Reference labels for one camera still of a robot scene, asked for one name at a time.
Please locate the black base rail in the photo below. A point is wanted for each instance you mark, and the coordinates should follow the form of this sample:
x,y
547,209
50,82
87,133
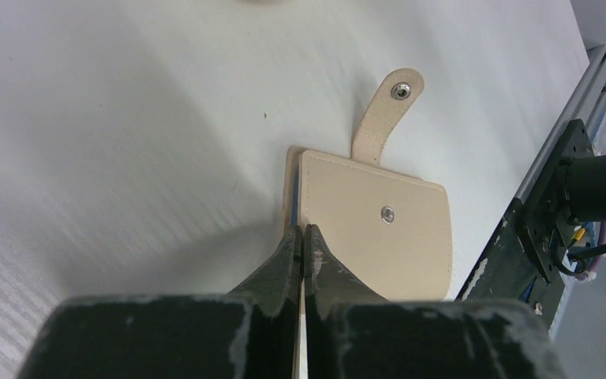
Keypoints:
x,y
504,271

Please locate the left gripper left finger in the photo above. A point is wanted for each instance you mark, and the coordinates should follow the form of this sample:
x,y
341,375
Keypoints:
x,y
274,290

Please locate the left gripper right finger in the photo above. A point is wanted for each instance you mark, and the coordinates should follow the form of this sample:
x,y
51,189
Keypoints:
x,y
331,290

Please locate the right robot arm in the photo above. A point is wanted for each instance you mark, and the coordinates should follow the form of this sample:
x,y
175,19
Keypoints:
x,y
570,191

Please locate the beige card holder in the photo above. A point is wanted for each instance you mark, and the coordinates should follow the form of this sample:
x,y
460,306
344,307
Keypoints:
x,y
391,230

